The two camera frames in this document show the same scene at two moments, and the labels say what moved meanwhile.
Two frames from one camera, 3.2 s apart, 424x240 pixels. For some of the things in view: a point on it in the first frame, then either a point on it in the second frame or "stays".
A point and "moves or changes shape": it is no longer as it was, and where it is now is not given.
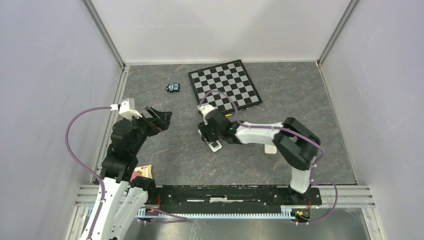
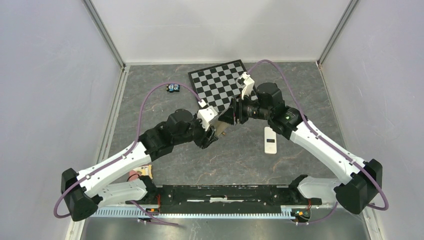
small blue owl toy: x=172 y=87 stays
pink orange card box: x=145 y=171 stays
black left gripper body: x=147 y=128 to x=199 y=137
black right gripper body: x=209 y=133 to x=247 y=108
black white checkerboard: x=227 y=86 stays
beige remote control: x=215 y=146 moves or changes shape
